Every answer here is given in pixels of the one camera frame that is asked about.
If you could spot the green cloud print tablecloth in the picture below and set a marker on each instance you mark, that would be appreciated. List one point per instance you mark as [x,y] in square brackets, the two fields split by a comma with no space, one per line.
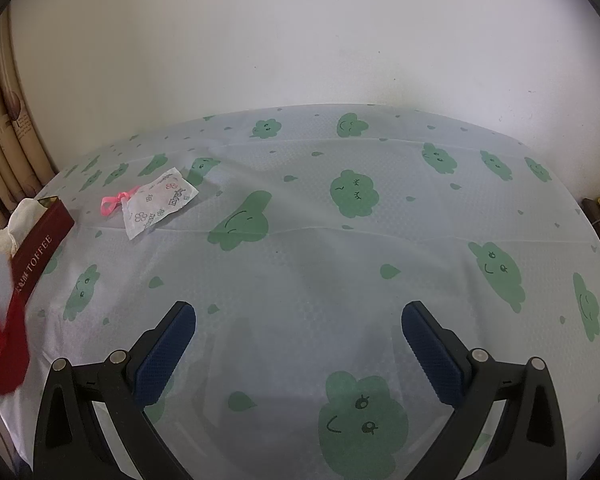
[300,260]

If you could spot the beige printed curtain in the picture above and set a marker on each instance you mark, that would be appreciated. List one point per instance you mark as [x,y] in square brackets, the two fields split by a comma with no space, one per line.
[10,160]

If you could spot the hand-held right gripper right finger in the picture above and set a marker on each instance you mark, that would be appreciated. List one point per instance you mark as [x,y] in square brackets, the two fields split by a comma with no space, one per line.
[430,350]

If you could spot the white sachet with pink ribbon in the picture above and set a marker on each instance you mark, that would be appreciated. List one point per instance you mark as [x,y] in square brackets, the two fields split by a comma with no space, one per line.
[155,200]

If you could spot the red and grey cloth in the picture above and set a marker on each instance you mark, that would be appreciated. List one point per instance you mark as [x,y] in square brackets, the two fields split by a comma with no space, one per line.
[2,360]

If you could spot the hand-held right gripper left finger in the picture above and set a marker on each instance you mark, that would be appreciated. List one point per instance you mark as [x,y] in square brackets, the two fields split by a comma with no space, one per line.
[165,355]

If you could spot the maroon cardboard box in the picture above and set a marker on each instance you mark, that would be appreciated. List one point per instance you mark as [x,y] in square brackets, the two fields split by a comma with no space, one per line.
[40,245]

